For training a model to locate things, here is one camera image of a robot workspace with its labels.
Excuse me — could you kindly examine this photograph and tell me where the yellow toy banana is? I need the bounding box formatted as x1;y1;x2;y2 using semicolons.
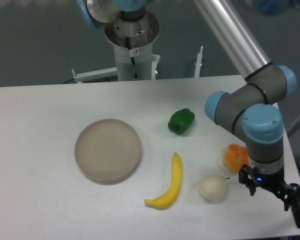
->
144;152;183;210

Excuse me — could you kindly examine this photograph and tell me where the green toy bell pepper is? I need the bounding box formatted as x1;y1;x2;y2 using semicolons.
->
167;108;196;135

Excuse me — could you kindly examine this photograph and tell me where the blue plastic bag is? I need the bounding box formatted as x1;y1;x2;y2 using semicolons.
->
252;0;300;16

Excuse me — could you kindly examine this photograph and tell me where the white metal frame bracket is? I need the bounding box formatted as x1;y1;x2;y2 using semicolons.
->
71;67;117;83

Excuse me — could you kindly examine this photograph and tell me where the beige round plate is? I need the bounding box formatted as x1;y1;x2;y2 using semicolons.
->
74;119;142;185

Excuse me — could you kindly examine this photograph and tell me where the white upright frame post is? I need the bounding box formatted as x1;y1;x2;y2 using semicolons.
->
194;46;204;78

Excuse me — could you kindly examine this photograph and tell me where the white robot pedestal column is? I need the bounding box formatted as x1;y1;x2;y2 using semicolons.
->
104;10;160;82

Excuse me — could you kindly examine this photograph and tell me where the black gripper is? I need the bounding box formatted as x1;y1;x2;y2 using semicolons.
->
238;164;300;212

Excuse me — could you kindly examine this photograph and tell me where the orange toy bell pepper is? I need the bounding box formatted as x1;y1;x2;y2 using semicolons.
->
222;143;250;174

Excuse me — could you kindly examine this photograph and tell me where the white toy pear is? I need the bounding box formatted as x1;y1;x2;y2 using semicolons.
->
198;174;231;204

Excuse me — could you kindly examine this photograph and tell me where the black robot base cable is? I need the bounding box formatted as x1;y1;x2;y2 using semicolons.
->
124;36;140;81

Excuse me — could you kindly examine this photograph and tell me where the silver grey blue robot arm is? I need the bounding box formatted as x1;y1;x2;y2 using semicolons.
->
77;0;300;209

